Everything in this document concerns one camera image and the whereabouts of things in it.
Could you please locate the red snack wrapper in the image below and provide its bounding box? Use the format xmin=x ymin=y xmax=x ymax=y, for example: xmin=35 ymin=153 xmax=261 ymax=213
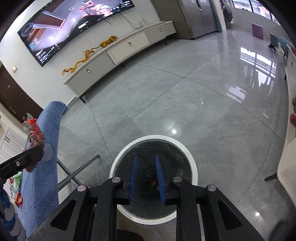
xmin=23 ymin=113 xmax=53 ymax=161

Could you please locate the white round trash bin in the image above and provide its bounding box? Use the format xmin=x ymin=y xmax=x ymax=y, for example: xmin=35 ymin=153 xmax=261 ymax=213
xmin=109 ymin=135 xmax=198 ymax=225

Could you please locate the blue fluffy cloth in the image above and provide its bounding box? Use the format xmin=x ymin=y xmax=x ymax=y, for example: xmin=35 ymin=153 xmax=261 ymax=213
xmin=17 ymin=101 xmax=67 ymax=238

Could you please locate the brown entrance door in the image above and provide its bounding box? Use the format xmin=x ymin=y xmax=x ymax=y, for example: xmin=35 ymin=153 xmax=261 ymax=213
xmin=0 ymin=65 xmax=43 ymax=122

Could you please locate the white low tv cabinet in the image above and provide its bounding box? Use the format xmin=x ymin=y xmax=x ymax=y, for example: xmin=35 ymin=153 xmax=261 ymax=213
xmin=64 ymin=21 xmax=176 ymax=99

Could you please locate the golden dragon ornament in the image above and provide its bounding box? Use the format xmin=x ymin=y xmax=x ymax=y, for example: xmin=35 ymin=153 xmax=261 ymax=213
xmin=61 ymin=35 xmax=118 ymax=76

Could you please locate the grey refrigerator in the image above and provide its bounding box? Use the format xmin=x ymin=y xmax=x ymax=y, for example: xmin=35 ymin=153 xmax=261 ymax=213
xmin=152 ymin=0 xmax=226 ymax=40

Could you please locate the purple square stool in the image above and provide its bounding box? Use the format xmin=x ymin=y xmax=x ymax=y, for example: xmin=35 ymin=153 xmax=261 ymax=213
xmin=251 ymin=23 xmax=264 ymax=40

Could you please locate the wall mounted television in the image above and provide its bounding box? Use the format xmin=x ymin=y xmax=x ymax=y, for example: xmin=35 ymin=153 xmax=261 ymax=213
xmin=18 ymin=0 xmax=134 ymax=66

